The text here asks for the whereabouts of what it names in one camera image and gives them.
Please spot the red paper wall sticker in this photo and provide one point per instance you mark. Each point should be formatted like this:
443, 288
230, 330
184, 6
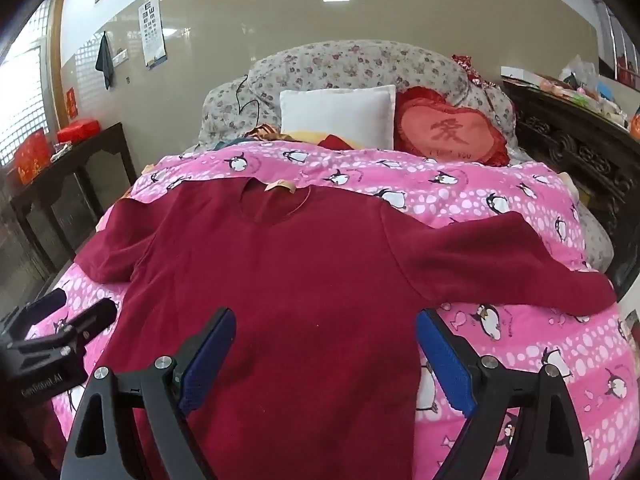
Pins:
70, 102

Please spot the red patterned cloth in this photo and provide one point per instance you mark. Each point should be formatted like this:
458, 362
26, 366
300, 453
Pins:
465, 66

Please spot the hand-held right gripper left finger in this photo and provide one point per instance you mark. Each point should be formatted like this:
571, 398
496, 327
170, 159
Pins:
210, 355

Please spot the carved dark wooden cabinet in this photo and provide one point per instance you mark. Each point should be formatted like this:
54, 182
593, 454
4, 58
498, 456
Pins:
575, 145

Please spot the dark hanging cloth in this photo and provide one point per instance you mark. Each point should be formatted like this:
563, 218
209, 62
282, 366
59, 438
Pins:
105, 60

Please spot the floral patterned pillows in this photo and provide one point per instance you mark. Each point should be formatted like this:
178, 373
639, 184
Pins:
350, 65

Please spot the red heart cushion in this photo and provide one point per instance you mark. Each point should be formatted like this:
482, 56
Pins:
445, 130

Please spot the clear plastic bag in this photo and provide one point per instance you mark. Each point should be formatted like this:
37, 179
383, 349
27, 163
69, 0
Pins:
580, 70

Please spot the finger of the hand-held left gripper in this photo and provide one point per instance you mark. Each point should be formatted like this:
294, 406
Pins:
47, 305
95, 317

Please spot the yellow cloth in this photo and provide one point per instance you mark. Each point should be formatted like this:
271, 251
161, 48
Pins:
305, 137

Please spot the eye chart poster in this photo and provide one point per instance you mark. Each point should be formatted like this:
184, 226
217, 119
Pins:
151, 30

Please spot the white pillow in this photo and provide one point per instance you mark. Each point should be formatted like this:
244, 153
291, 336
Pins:
335, 110

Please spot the pink penguin print blanket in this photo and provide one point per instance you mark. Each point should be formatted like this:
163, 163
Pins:
450, 180

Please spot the white flat box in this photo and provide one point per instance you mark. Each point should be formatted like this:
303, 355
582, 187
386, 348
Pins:
520, 75

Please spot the orange snack packet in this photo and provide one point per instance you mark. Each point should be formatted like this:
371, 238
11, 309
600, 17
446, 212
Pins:
635, 125

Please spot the flat red box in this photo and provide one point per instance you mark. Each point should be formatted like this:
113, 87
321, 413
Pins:
77, 131

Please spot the red gift bag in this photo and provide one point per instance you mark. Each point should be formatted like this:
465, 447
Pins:
31, 157

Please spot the dark red sweater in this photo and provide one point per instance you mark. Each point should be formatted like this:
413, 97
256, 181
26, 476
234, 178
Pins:
300, 285

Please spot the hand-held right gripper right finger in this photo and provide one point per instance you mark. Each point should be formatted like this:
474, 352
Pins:
445, 365

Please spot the dark wooden side table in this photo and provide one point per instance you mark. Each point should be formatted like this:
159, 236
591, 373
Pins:
75, 155

